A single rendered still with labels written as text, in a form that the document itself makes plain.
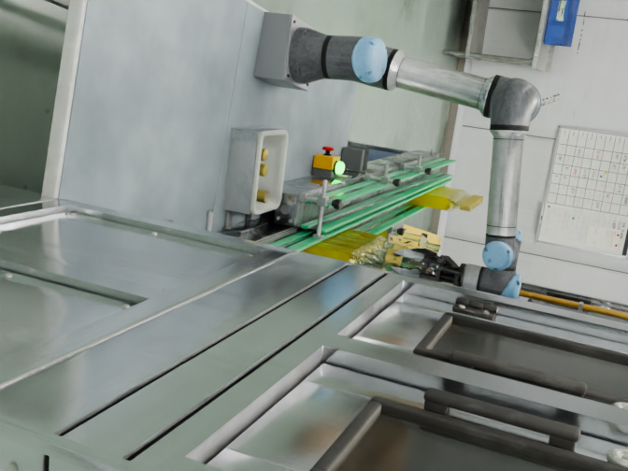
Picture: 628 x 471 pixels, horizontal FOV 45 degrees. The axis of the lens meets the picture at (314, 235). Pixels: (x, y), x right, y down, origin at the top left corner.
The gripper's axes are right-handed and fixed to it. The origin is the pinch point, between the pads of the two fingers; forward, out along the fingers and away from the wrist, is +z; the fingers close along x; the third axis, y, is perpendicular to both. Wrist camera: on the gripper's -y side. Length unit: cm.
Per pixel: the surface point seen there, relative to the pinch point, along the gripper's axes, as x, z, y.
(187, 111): -38, 42, 54
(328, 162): -20.6, 35.6, -28.0
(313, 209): -9.4, 28.6, -1.5
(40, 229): -22, 30, 113
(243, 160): -26, 37, 31
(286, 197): -14.4, 31.9, 12.5
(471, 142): 15, 89, -586
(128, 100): -41, 41, 77
